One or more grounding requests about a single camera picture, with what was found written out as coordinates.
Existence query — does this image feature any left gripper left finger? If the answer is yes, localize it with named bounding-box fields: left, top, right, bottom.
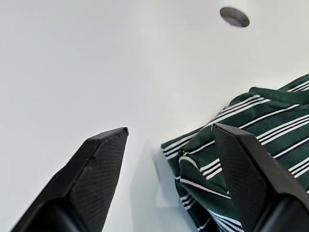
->
left=11, top=127, right=129, bottom=232

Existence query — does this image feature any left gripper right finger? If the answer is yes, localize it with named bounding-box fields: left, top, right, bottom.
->
left=211, top=122, right=309, bottom=232

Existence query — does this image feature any green striped T-shirt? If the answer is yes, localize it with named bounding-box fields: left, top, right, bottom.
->
left=160, top=73, right=309, bottom=232

